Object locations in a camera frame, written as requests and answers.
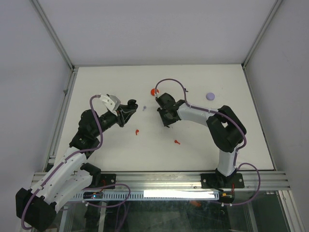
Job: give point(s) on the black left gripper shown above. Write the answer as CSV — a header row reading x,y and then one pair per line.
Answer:
x,y
124,112

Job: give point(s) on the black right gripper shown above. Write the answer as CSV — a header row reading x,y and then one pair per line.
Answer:
x,y
166,122

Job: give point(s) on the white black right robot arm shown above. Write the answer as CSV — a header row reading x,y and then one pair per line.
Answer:
x,y
227,131

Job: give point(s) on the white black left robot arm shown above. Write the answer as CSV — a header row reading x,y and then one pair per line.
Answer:
x,y
38,206

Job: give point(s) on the orange charging case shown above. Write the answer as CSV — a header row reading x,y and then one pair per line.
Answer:
x,y
154,91

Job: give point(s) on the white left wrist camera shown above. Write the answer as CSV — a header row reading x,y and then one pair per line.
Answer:
x,y
111,102

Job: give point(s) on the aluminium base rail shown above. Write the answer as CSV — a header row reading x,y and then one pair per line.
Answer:
x,y
198,181

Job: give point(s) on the grey slotted cable tray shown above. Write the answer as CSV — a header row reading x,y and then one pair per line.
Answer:
x,y
161,195

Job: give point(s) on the aluminium frame post left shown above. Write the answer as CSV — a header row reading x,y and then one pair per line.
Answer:
x,y
52,33

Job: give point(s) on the aluminium frame post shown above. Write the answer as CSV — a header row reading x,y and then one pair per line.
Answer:
x,y
52,33
270,16

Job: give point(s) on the aluminium frame post right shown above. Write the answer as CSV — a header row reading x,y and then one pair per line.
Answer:
x,y
270,16

